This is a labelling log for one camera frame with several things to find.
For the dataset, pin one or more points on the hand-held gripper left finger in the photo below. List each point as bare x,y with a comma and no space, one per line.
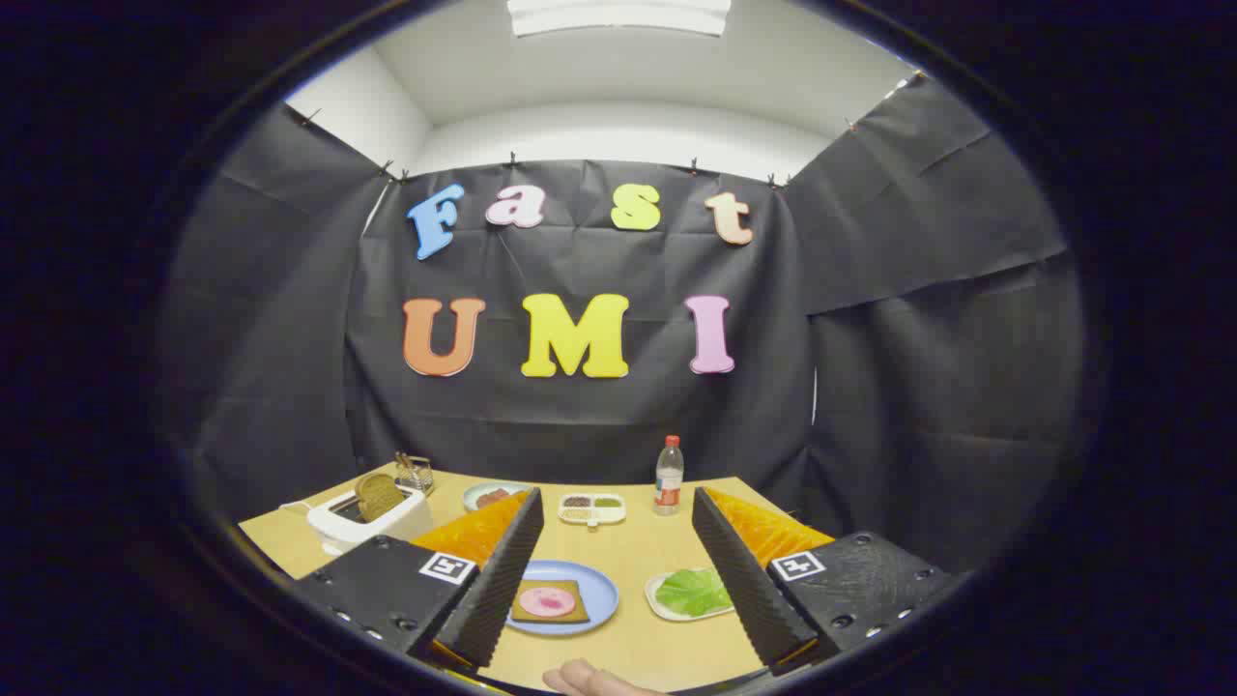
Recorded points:
503,580

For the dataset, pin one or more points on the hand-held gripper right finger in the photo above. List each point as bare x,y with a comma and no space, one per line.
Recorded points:
744,590

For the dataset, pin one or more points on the green lettuce leaf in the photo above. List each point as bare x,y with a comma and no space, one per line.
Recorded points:
691,592

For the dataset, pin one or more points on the brown toast slice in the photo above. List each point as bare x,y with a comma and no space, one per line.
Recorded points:
377,495

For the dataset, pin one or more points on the square brown bread slice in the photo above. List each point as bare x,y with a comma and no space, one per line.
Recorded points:
522,610

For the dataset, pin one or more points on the pink ham slice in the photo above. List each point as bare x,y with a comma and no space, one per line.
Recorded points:
547,601

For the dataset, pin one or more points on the brown meat piece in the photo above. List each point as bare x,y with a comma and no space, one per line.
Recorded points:
491,498

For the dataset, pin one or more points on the pale green plate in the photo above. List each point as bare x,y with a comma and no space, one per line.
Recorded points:
472,495

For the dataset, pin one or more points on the small white plate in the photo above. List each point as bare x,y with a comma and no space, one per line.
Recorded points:
651,593

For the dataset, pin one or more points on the blue plate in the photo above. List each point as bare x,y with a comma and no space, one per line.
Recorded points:
599,590

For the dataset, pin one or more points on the white divided condiment dish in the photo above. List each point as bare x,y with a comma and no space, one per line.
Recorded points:
591,520

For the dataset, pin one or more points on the clear bottle with red cap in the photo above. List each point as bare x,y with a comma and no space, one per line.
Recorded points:
669,478

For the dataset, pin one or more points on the white toaster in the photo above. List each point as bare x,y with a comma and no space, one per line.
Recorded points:
333,530

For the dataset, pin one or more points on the black backdrop cloth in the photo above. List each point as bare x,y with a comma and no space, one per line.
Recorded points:
580,416

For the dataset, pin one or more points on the ceiling light panel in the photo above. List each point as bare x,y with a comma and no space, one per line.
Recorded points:
618,14

